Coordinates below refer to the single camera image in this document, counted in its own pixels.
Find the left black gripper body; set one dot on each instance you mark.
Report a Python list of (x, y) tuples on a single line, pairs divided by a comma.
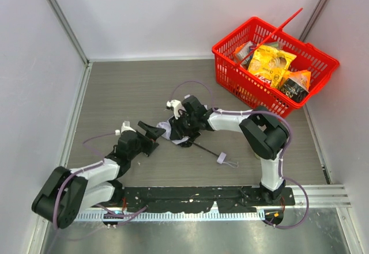
[(148, 143)]

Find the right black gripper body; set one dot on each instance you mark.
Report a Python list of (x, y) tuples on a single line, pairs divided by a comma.
[(181, 127)]

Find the lavender folding umbrella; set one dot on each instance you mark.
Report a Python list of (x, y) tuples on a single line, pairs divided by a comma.
[(184, 138)]

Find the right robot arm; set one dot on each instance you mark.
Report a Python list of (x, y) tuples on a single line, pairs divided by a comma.
[(264, 132)]

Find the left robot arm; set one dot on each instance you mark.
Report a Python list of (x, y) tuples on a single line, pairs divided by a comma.
[(68, 192)]

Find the red plastic shopping basket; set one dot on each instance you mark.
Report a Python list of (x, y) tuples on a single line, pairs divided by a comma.
[(247, 88)]

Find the orange snack packet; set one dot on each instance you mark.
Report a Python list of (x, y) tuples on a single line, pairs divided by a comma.
[(241, 52)]

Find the yellow chips bag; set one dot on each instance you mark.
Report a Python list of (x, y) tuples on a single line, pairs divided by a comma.
[(270, 64)]

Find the black and orange snack bag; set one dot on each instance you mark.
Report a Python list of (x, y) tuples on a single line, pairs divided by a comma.
[(295, 85)]

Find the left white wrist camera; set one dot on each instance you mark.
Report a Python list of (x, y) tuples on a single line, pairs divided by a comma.
[(125, 127)]

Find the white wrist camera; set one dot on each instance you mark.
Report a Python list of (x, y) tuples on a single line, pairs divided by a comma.
[(175, 106), (125, 127)]

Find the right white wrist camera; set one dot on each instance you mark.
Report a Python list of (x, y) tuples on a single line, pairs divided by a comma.
[(175, 106)]

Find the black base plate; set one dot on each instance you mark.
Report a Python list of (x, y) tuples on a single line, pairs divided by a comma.
[(194, 200)]

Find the slotted cable duct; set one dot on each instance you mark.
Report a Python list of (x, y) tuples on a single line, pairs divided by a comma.
[(96, 215)]

